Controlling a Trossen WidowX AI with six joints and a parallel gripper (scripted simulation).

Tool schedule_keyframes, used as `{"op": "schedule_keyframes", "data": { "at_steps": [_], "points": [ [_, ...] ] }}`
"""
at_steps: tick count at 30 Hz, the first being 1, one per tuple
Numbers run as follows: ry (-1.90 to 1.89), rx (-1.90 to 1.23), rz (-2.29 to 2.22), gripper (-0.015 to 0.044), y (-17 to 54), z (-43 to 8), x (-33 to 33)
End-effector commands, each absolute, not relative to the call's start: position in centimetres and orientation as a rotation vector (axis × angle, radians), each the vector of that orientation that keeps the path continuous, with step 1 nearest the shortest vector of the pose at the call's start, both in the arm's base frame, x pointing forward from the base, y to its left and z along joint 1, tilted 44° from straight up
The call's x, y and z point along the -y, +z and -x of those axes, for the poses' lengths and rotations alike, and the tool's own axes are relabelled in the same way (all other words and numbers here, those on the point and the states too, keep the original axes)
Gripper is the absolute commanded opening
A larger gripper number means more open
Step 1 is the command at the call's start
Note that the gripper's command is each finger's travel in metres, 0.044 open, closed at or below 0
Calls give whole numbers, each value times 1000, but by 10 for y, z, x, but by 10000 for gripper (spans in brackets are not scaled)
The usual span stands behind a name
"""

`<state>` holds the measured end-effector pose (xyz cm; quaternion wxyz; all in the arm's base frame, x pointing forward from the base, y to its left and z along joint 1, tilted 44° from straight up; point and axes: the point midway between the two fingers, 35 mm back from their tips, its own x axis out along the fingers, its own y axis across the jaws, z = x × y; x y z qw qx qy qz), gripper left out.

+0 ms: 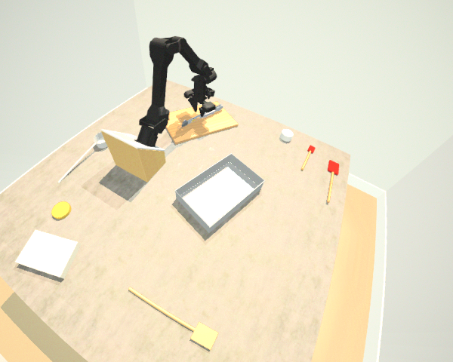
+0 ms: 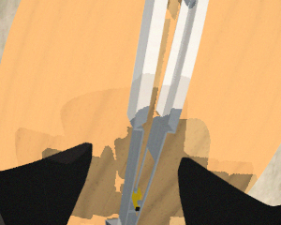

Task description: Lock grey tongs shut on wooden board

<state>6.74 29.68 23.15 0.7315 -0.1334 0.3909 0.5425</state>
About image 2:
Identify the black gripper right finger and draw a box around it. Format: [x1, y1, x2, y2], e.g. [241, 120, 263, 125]
[178, 157, 281, 225]

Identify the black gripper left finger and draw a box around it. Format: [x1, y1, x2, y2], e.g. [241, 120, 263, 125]
[0, 142, 93, 225]

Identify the light orange wooden board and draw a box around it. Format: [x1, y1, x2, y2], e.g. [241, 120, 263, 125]
[0, 0, 281, 225]

